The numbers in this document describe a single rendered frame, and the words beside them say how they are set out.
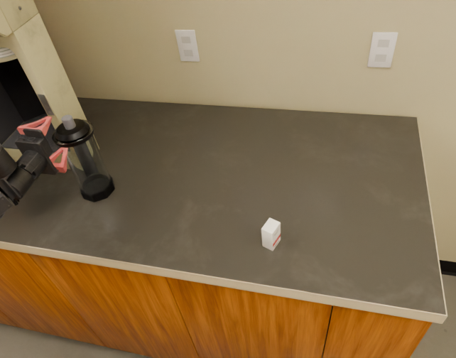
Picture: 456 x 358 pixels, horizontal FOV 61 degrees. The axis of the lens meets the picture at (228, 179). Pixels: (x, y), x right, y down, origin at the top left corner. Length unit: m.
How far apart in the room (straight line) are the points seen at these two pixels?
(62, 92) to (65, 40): 0.43
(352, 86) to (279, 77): 0.25
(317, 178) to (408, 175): 0.26
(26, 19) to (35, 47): 0.07
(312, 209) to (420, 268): 0.30
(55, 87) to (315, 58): 0.80
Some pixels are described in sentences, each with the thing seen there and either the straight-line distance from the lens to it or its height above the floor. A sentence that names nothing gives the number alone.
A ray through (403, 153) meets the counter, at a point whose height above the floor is 0.94.
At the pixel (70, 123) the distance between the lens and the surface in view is 1.10.
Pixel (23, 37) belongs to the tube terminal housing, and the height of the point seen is 1.39.
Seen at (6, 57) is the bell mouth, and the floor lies 1.33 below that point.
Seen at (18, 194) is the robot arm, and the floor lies 1.19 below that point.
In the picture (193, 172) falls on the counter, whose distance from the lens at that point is 1.21.
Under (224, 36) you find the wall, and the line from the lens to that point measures 1.36.
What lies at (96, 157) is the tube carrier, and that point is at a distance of 1.15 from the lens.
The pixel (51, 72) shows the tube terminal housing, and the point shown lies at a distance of 1.21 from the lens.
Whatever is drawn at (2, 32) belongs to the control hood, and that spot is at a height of 1.43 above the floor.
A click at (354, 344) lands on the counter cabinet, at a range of 1.25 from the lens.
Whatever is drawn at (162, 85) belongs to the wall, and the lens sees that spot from 1.55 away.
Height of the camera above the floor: 1.78
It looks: 46 degrees down
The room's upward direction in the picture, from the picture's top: 8 degrees counter-clockwise
